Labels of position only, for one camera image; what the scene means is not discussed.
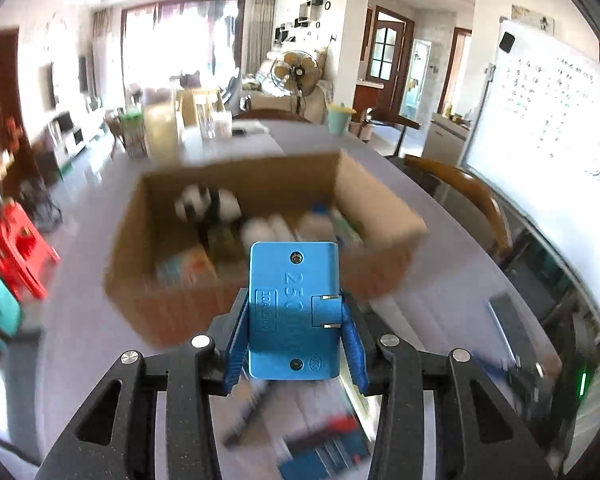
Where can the blue electrical switch block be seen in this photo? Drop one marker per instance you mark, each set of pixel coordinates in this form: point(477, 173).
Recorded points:
point(295, 311)

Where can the whiteboard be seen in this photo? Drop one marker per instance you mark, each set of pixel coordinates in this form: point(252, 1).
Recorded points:
point(536, 142)

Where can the wooden chair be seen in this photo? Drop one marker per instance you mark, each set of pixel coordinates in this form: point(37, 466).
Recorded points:
point(477, 193)

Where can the green paper cup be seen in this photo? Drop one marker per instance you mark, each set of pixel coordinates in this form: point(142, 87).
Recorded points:
point(338, 118)

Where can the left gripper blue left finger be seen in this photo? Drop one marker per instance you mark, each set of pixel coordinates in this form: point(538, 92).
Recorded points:
point(112, 434)

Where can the clear bottle blue cap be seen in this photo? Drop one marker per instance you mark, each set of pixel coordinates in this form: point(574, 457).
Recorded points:
point(315, 226)

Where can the blue booklet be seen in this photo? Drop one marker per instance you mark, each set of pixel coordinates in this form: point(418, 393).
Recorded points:
point(325, 452)

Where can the green white glue tube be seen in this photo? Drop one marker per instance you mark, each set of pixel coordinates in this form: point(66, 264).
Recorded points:
point(346, 235)

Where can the red plastic stool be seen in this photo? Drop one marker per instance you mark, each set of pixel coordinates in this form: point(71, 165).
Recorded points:
point(24, 253)

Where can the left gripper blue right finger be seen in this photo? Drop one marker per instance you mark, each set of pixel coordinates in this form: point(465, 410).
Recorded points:
point(478, 433)

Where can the cardboard box orange print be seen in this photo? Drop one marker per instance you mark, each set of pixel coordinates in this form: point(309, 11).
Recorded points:
point(183, 246)

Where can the panda plush toy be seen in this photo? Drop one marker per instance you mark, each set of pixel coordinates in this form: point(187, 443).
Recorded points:
point(198, 202)

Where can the standing electric fan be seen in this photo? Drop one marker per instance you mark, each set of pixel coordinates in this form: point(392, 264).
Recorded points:
point(297, 73)

